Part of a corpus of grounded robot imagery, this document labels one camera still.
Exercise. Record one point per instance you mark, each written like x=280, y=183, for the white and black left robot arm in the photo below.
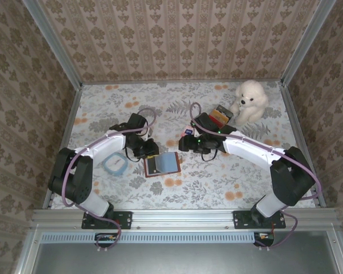
x=103, y=142

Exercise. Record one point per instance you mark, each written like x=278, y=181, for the wide aluminium mounting rail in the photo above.
x=183, y=218

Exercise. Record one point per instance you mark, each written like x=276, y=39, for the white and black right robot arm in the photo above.
x=245, y=145

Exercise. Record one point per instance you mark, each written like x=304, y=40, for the floral tablecloth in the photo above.
x=188, y=194

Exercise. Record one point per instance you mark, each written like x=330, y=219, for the grey metal shelf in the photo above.
x=188, y=259

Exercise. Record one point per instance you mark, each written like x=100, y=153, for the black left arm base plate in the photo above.
x=125, y=219

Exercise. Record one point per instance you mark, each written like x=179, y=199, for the white plush dog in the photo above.
x=250, y=105

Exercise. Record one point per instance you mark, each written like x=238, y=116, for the red box with cards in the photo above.
x=225, y=115

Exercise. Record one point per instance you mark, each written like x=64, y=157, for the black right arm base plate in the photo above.
x=240, y=219

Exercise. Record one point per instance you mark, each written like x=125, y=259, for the brown leather card holder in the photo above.
x=167, y=164

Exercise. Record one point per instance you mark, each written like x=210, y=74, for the red VIP card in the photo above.
x=221, y=121

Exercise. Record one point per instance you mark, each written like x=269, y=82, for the gold VIP card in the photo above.
x=219, y=114

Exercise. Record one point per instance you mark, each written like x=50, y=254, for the slanted aluminium frame post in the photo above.
x=55, y=42
x=307, y=42

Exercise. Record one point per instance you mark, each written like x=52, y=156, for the pink tissue pack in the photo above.
x=187, y=131

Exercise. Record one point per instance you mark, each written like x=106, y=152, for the aluminium table side rail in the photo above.
x=64, y=142
x=288, y=97

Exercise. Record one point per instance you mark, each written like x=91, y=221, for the thin aluminium table rail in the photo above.
x=160, y=82

